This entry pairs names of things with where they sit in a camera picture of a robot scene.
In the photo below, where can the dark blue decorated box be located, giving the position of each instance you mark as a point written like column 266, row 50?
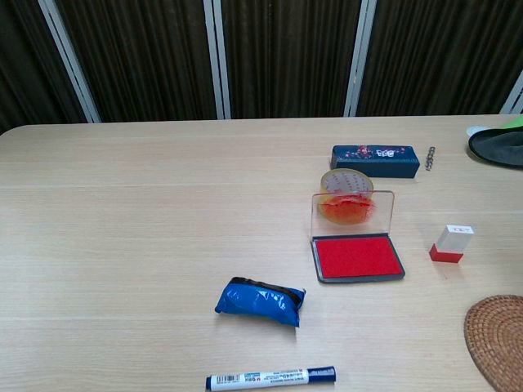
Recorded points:
column 380, row 163

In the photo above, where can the grey screen post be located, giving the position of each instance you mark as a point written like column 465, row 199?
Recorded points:
column 69, row 61
column 359, row 61
column 216, row 61
column 515, row 96

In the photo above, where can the black and green object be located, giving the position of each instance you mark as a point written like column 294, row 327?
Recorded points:
column 502, row 149

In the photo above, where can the dark curtain panel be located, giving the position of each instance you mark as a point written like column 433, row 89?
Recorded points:
column 143, row 61
column 24, row 61
column 286, row 61
column 441, row 53

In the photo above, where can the red ink pad clear lid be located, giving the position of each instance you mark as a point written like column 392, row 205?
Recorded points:
column 357, row 257

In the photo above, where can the blue whiteboard marker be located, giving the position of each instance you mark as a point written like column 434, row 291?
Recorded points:
column 265, row 377

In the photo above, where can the bright green cloth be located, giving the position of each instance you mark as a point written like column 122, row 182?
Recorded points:
column 515, row 121

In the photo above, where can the white and red stamp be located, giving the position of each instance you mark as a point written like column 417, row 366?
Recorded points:
column 455, row 239

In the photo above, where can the woven rattan coaster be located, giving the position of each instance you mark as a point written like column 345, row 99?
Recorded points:
column 498, row 330

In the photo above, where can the blue foil packet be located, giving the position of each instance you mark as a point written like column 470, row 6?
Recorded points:
column 253, row 304

